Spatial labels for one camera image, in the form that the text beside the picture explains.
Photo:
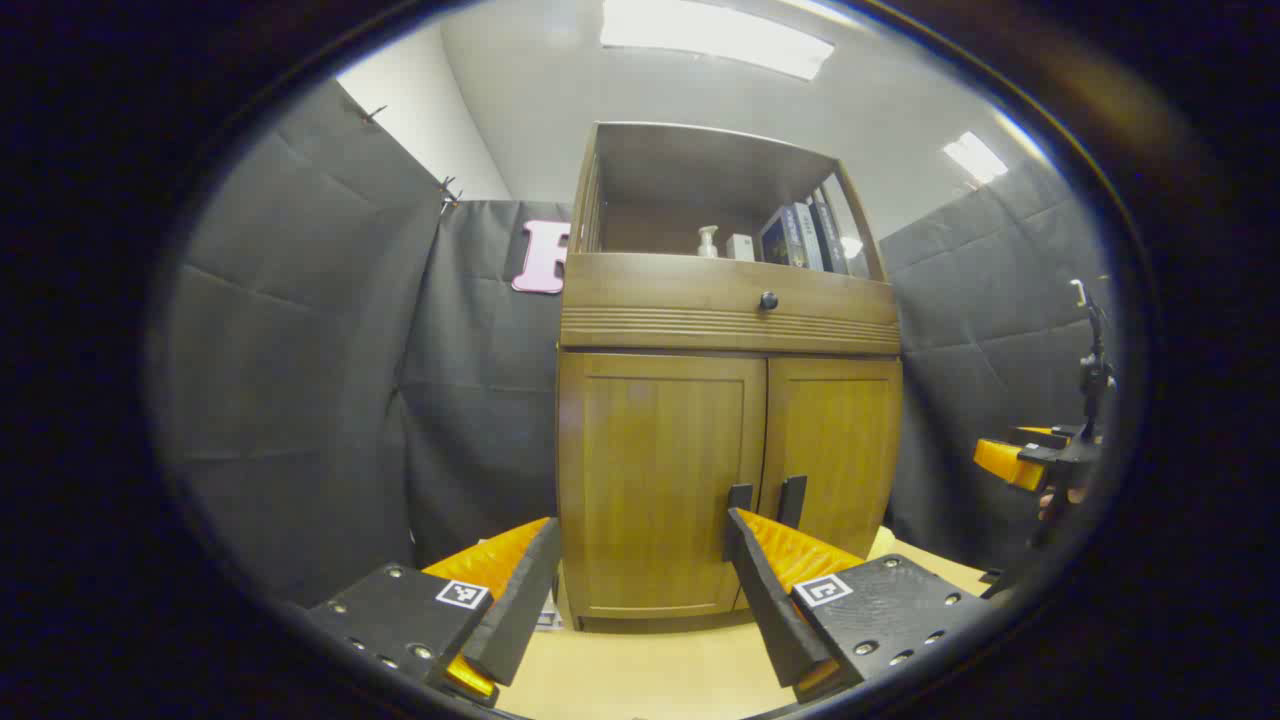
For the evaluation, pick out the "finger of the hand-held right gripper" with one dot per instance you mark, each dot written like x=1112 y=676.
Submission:
x=1045 y=434
x=1005 y=462

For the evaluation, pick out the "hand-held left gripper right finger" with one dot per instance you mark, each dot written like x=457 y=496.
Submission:
x=765 y=600

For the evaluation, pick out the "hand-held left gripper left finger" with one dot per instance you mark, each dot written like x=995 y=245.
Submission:
x=520 y=610

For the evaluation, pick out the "wooden shoe cabinet door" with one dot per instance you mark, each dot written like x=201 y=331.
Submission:
x=835 y=440
x=650 y=470

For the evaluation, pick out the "wooden double-door shoe cabinet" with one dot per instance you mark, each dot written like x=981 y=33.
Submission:
x=680 y=170

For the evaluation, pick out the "wooden cabinet drawer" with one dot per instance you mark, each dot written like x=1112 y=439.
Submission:
x=680 y=290

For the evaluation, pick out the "white blue book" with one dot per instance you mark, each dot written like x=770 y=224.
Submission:
x=548 y=620

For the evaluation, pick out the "small ceiling light panel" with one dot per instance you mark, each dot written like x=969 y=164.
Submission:
x=975 y=157

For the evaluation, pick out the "black round drawer knob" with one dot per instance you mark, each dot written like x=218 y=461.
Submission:
x=768 y=300

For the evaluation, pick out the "light grey book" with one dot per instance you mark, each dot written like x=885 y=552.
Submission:
x=808 y=237

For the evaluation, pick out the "dark blue book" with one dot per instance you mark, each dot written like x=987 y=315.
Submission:
x=778 y=240

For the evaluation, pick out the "black backdrop cloth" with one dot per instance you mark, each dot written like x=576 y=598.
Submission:
x=300 y=350

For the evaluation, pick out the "small white box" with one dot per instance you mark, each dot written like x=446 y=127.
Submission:
x=740 y=248

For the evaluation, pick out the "white pump bottle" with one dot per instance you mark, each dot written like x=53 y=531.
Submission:
x=707 y=243

